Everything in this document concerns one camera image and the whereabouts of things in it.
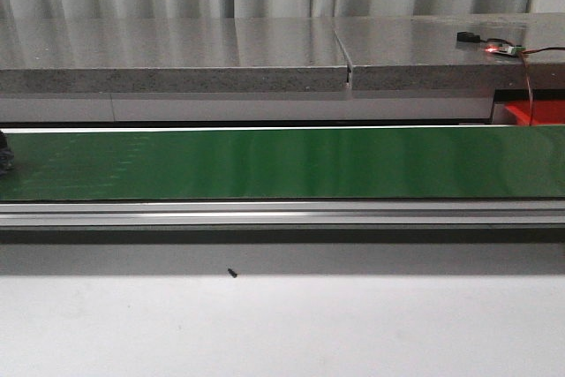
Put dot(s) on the black usb plug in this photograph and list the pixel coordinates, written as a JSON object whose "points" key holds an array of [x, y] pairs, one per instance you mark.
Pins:
{"points": [[468, 37]]}

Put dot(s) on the green conveyor belt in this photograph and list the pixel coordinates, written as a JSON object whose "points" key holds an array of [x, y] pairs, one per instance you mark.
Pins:
{"points": [[477, 162]]}

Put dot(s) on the grey stone countertop slab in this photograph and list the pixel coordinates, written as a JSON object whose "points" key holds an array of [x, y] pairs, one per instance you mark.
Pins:
{"points": [[170, 56], [422, 52]]}

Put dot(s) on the small green circuit board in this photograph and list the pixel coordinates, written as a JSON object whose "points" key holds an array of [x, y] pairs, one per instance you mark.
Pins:
{"points": [[504, 49]]}

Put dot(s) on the grey stone countertop slab left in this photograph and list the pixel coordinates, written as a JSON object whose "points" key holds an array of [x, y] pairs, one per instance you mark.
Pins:
{"points": [[170, 56]]}

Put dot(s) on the red plastic bin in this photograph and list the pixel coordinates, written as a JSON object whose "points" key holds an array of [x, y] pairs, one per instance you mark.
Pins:
{"points": [[544, 112]]}

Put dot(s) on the grey stone countertop slab right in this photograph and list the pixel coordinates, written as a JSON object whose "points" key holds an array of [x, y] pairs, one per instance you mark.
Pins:
{"points": [[422, 52]]}

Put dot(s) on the aluminium conveyor side rail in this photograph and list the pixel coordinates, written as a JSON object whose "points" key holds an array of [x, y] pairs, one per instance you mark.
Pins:
{"points": [[282, 214]]}

